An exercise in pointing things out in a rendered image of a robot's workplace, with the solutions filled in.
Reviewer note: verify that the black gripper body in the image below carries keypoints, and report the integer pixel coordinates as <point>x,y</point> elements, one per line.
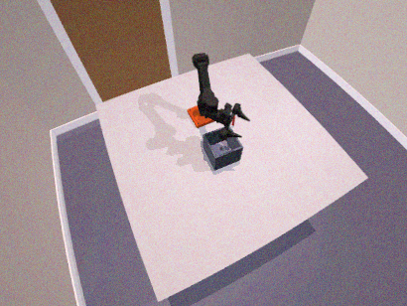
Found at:
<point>227,121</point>

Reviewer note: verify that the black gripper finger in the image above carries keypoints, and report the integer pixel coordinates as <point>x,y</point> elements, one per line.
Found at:
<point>242,115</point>
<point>232,134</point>

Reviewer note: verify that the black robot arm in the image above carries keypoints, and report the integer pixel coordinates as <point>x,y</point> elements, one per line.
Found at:
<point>208,103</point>

